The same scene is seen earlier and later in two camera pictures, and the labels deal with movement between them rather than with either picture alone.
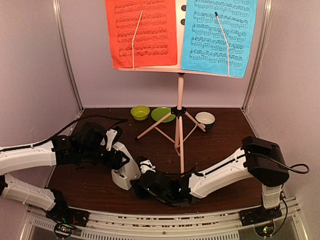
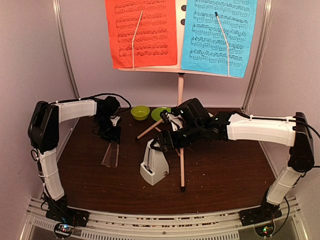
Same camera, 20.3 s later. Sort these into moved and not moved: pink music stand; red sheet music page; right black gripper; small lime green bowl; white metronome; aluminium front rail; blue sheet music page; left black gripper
Moved: right black gripper; white metronome; left black gripper
Not moved: blue sheet music page; red sheet music page; aluminium front rail; small lime green bowl; pink music stand
